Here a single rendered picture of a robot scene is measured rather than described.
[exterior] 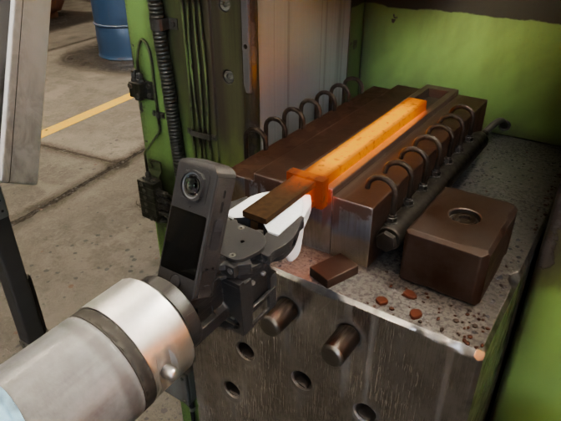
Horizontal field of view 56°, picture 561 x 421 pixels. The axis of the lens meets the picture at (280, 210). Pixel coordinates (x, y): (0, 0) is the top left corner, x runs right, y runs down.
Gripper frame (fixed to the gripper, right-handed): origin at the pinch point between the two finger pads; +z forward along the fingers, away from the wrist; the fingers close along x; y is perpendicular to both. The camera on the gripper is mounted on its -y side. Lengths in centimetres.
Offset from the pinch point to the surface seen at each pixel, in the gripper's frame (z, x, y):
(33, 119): -4.0, -40.5, -0.6
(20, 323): -9, -57, 42
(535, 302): 17.0, 23.6, 16.2
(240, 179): 3.0, -10.0, 2.7
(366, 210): 3.3, 6.7, 1.5
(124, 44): 273, -368, 99
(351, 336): -4.2, 9.6, 11.8
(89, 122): 153, -267, 108
